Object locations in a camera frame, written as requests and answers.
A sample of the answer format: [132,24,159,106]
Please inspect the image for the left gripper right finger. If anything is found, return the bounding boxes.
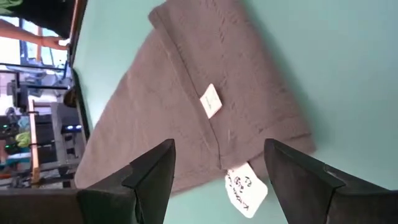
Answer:
[263,138,398,224]

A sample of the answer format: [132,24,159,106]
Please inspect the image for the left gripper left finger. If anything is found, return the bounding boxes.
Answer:
[76,138,177,224]

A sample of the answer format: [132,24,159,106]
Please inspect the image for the grey towel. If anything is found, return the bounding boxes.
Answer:
[73,0,317,195]

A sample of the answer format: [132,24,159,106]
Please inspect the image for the white handwritten paper tag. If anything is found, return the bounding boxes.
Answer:
[224,161,269,219]

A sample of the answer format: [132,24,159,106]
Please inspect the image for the small white fabric label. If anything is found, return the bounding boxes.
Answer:
[199,83,223,119]

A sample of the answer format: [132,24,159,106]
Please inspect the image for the teal table mat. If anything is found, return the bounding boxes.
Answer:
[72,0,398,224]

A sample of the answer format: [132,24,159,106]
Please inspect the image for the person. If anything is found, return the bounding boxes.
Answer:
[0,0,78,51]

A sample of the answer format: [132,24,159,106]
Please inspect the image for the black table frame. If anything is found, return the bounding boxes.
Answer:
[67,0,91,142]

